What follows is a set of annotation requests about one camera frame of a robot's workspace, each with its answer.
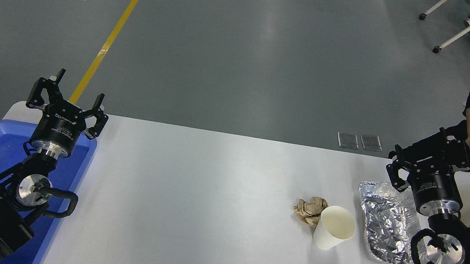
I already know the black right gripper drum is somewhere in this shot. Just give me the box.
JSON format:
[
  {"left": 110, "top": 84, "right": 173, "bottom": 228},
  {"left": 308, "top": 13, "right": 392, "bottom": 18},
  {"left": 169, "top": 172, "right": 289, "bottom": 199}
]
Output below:
[{"left": 399, "top": 153, "right": 470, "bottom": 220}]

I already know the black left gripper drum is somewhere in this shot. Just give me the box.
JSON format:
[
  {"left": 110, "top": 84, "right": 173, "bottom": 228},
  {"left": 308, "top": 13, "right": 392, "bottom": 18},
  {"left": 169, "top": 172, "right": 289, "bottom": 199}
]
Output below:
[{"left": 29, "top": 96, "right": 90, "bottom": 158}]

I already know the white paper cup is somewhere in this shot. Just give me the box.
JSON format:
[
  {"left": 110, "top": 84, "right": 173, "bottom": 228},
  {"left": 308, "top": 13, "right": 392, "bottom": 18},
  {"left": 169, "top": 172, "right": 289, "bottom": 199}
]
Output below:
[{"left": 311, "top": 203, "right": 359, "bottom": 255}]

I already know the grey floor plate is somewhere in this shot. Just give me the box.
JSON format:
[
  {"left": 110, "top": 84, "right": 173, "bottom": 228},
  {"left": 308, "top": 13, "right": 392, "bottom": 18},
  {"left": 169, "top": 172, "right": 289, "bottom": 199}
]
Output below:
[
  {"left": 359, "top": 133, "right": 384, "bottom": 153},
  {"left": 336, "top": 131, "right": 361, "bottom": 150}
]

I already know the crumpled silver foil tray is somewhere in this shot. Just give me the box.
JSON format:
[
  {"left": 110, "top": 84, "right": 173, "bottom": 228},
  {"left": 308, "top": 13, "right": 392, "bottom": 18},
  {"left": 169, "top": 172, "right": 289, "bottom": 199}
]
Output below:
[{"left": 347, "top": 179, "right": 437, "bottom": 264}]

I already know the crumpled tan paper ball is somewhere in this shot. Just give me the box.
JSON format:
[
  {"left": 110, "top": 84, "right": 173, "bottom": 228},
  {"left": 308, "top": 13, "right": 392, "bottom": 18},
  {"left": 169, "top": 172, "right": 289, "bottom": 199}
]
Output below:
[{"left": 291, "top": 194, "right": 330, "bottom": 229}]

